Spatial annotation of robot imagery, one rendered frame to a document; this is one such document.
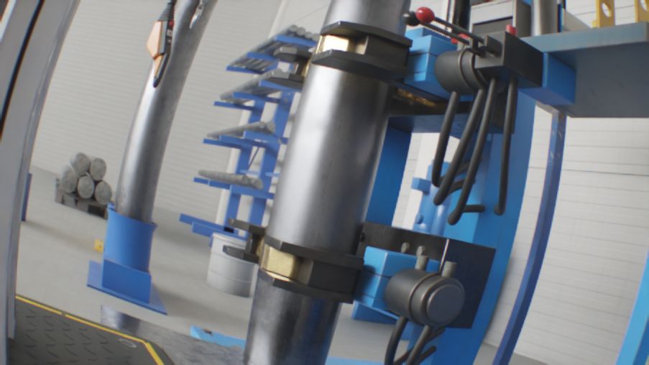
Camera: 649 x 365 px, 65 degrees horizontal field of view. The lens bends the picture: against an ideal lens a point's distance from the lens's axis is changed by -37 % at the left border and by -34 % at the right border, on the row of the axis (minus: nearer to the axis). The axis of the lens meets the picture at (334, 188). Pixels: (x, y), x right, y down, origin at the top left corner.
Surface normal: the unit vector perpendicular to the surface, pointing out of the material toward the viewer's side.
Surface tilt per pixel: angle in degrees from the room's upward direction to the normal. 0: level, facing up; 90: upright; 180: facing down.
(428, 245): 90
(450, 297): 90
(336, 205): 90
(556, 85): 90
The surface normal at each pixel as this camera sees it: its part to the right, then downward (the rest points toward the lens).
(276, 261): -0.44, -0.15
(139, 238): 0.70, 0.15
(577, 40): -0.91, -0.23
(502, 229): 0.33, 0.04
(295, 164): -0.65, -0.18
